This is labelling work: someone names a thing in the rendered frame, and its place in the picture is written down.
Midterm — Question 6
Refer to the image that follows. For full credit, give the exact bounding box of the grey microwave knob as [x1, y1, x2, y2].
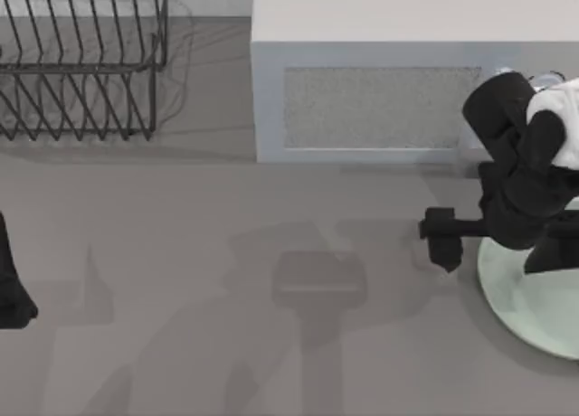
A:
[527, 71, 566, 92]

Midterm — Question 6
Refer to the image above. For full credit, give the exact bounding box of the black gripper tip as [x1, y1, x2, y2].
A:
[0, 212, 40, 331]

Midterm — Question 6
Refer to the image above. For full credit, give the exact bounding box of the pale microwave oven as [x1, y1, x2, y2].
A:
[250, 0, 579, 165]

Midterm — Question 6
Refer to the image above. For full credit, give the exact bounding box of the pale green plate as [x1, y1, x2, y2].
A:
[476, 234, 579, 361]

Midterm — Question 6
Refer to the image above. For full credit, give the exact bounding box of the dark wire dish rack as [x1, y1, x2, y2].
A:
[0, 0, 173, 143]

